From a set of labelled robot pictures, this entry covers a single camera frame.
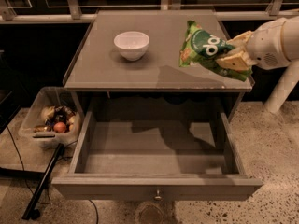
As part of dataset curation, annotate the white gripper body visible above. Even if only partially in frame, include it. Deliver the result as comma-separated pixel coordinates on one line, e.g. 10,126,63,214
246,18,291,70

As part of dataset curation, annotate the open grey top drawer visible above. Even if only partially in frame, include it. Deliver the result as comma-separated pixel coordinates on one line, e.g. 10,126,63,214
52,112,263,202

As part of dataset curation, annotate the red apple in bin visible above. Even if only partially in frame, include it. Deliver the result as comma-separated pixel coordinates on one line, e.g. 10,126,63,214
53,122,67,133

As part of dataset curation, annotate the white ceramic bowl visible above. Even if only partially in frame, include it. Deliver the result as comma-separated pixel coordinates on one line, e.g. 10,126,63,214
114,31,150,61

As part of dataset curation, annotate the grey drawer cabinet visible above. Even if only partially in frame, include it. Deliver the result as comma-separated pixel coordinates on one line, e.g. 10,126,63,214
63,9,257,123

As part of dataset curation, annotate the white diagonal support post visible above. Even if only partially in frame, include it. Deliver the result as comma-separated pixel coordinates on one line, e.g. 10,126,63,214
264,60,299,113

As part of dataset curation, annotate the metal window railing frame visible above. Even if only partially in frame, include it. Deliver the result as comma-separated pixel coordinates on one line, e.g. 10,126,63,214
0,0,299,24

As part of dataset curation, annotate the black floor cable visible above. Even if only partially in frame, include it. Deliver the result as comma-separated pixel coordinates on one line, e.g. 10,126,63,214
6,124,36,195

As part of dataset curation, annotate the clear plastic storage bin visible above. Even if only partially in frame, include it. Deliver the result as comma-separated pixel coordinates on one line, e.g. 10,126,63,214
19,87,81,147

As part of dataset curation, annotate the metal drawer knob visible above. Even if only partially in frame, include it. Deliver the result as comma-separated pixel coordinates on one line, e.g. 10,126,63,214
153,189,163,202

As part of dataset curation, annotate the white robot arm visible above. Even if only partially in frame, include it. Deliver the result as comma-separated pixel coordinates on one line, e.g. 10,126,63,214
216,17,299,71

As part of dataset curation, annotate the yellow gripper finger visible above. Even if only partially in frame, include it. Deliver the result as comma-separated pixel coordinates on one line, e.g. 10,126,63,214
216,50,253,71
227,31,252,47

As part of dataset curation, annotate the green rice chip bag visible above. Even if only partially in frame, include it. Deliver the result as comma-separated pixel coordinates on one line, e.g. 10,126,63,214
179,21,252,81

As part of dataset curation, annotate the black pole on floor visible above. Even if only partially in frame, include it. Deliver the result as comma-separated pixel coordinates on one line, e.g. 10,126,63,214
22,144,64,220

